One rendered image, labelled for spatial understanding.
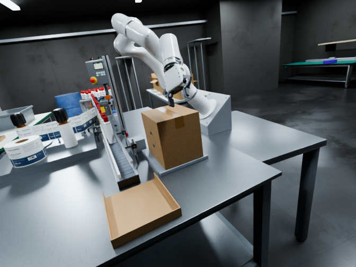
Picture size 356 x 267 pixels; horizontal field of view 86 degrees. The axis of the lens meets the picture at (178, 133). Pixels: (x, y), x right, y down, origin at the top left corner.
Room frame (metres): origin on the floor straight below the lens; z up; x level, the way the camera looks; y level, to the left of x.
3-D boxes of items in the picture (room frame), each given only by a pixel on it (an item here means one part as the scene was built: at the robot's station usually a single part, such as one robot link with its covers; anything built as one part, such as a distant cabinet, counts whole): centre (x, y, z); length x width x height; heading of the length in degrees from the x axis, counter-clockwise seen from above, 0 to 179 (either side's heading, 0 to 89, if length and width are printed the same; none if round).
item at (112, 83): (1.67, 0.49, 1.16); 0.04 x 0.04 x 0.67; 23
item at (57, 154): (1.51, 1.06, 0.86); 0.80 x 0.67 x 0.05; 23
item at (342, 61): (6.21, -4.78, 0.39); 2.27 x 0.86 x 0.78; 16
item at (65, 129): (1.39, 0.83, 1.03); 0.09 x 0.09 x 0.30
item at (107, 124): (1.33, 0.49, 0.98); 0.05 x 0.05 x 0.20
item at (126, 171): (1.57, 0.60, 0.86); 1.65 x 0.08 x 0.04; 23
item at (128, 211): (0.66, 0.21, 0.85); 0.30 x 0.26 x 0.04; 23
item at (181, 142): (1.06, 0.04, 0.99); 0.30 x 0.24 x 0.27; 22
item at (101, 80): (1.71, 0.57, 1.38); 0.17 x 0.10 x 0.19; 78
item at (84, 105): (1.93, 0.85, 1.01); 0.14 x 0.13 x 0.26; 23
